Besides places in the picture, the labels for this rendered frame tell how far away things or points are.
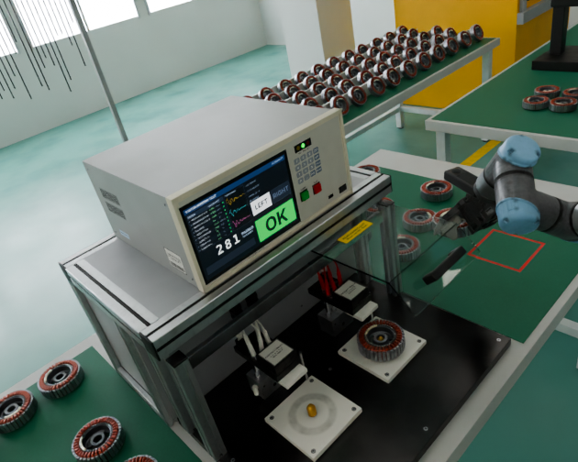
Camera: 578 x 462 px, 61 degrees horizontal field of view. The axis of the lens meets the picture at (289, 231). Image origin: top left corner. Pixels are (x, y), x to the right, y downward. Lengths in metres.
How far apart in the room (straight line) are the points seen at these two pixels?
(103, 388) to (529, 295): 1.13
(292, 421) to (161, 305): 0.38
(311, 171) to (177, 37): 7.17
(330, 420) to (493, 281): 0.62
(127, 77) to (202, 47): 1.36
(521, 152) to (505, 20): 3.33
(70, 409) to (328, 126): 0.95
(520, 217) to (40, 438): 1.19
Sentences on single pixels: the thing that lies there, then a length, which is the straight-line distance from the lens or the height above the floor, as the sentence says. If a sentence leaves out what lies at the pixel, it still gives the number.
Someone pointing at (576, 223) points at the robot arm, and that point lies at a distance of 1.10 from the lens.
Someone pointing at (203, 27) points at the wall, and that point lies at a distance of 8.39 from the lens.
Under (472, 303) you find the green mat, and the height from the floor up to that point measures 0.75.
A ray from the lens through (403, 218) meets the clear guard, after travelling 1.14.
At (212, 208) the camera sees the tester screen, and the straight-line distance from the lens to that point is 0.90.
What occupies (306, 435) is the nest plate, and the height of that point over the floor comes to 0.78.
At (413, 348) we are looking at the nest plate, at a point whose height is 0.78.
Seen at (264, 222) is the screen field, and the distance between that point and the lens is 0.99.
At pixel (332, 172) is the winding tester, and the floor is 1.19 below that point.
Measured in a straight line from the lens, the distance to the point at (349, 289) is 1.18.
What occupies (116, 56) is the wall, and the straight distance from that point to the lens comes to 7.68.
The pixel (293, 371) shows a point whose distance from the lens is 1.08.
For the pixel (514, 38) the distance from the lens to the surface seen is 4.39.
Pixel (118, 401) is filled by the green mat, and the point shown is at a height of 0.75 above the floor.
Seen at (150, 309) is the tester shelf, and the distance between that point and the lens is 0.97.
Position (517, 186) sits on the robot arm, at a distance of 1.06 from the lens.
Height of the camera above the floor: 1.67
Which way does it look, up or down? 31 degrees down
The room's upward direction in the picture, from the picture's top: 13 degrees counter-clockwise
